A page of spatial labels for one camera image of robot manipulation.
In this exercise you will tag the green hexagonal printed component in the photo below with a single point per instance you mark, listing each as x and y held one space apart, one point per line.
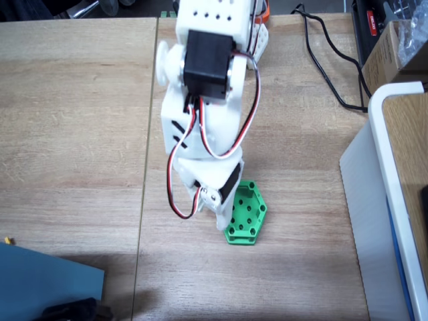
249 209

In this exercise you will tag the white ribbed container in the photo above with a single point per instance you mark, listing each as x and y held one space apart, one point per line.
368 207

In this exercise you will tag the black object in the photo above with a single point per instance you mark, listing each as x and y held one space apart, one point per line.
77 309

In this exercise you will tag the orange and black clamp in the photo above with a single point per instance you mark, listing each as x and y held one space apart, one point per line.
265 13

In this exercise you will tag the blue box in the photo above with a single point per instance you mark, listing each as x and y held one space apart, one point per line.
40 281

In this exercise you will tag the green terminal connector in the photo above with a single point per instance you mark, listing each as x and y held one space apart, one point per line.
167 14

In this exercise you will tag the small yellow piece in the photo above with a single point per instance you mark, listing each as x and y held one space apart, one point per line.
9 240

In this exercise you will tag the brown cardboard box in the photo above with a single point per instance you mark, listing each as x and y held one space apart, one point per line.
381 63

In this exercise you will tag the black device with red label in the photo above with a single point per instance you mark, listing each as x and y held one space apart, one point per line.
368 36

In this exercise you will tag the clear plastic bag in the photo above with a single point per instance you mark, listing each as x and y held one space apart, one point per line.
413 33

